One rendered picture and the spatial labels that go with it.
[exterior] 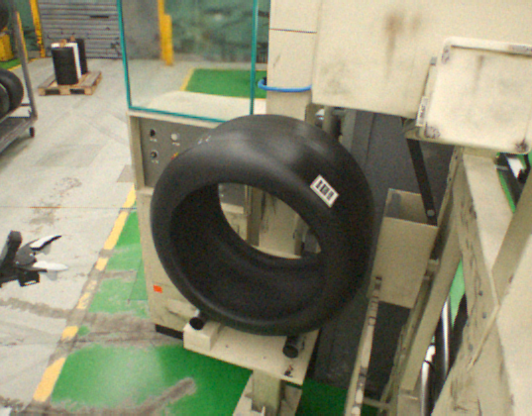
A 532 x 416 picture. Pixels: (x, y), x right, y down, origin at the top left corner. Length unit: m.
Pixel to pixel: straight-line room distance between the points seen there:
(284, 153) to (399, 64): 0.43
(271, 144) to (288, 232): 0.54
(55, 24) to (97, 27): 0.91
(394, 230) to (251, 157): 0.52
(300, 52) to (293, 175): 0.42
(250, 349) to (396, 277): 0.49
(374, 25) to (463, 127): 0.16
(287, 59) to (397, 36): 0.70
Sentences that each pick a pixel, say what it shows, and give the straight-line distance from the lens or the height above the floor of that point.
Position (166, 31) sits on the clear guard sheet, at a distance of 1.67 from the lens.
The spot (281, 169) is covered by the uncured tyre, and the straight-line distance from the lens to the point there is 0.87.
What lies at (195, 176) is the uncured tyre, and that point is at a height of 1.37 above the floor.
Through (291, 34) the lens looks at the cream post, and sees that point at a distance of 1.18.
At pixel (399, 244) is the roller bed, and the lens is 1.25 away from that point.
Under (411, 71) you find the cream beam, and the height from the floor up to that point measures 1.69.
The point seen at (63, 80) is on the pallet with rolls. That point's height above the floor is 0.23.
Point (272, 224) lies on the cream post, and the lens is 1.38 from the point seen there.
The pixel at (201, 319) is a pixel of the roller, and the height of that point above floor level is 0.92.
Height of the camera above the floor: 1.78
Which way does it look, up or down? 30 degrees down
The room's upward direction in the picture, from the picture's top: 3 degrees clockwise
